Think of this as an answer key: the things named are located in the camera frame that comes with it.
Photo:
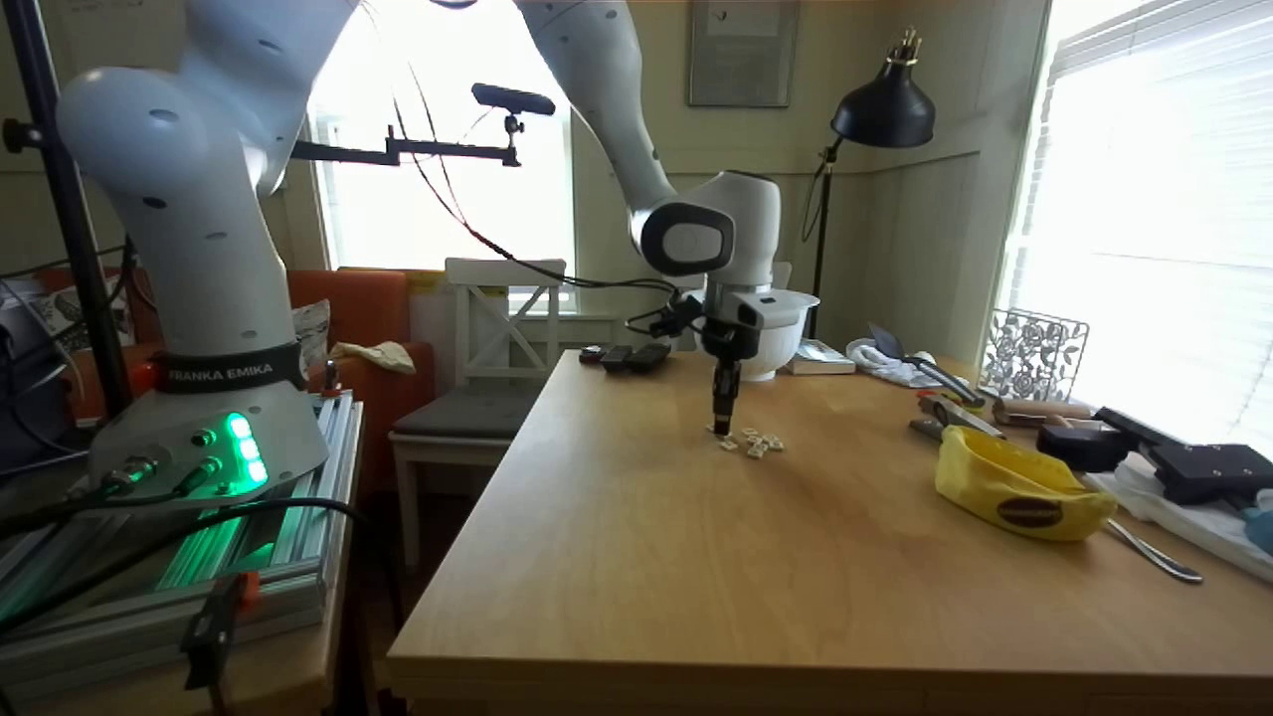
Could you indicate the yellow plastic container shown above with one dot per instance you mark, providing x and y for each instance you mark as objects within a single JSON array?
[{"x": 1007, "y": 483}]

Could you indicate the small teal object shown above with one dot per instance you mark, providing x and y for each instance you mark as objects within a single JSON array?
[{"x": 1260, "y": 529}]

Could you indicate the black desk lamp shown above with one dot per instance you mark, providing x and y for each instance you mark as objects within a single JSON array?
[{"x": 886, "y": 113}]

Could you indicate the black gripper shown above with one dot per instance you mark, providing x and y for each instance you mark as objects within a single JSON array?
[{"x": 730, "y": 328}]

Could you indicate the black stand pole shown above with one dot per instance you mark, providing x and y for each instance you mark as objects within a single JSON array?
[{"x": 75, "y": 223}]

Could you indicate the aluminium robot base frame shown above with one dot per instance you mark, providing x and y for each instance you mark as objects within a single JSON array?
[{"x": 80, "y": 636}]

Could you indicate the metal spoon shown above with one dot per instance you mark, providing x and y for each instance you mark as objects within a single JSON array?
[{"x": 1159, "y": 561}]

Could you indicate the black slim tool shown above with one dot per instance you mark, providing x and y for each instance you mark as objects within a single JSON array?
[{"x": 947, "y": 385}]

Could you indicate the white plastic bowl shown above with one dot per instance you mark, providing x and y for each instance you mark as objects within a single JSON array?
[{"x": 789, "y": 332}]

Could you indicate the white wooden chair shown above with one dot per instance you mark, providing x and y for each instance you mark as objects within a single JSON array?
[{"x": 470, "y": 412}]

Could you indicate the black boom mounted camera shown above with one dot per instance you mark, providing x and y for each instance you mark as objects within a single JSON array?
[{"x": 515, "y": 97}]

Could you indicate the white window blinds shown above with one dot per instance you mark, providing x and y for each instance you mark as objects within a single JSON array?
[{"x": 1157, "y": 199}]

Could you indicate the bright glass window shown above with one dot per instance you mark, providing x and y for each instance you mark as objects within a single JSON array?
[{"x": 370, "y": 223}]

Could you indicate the grey white cloth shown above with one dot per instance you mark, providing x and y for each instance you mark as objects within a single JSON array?
[{"x": 878, "y": 361}]

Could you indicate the orange sofa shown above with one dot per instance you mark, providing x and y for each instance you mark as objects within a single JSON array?
[{"x": 362, "y": 305}]

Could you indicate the black boom rod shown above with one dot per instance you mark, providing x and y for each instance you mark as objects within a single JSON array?
[{"x": 451, "y": 147}]

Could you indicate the grey framed wall picture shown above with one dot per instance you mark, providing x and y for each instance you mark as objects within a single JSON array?
[{"x": 742, "y": 53}]

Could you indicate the orange black clamp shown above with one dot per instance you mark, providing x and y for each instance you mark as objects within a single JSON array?
[{"x": 211, "y": 631}]

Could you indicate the large black remote control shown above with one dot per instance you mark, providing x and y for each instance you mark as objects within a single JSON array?
[{"x": 640, "y": 361}]

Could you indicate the white Franka Panda arm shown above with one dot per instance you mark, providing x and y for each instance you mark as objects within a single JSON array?
[{"x": 201, "y": 199}]

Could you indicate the black stapler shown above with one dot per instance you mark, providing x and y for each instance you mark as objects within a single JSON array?
[{"x": 1208, "y": 469}]

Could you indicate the beige crumpled cloth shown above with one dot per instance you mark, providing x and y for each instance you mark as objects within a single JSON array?
[{"x": 378, "y": 357}]

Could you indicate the white flat tray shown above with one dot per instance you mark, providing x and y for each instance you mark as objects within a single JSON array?
[{"x": 1196, "y": 524}]

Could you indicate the black boxy tool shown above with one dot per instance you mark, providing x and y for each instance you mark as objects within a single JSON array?
[{"x": 1077, "y": 448}]

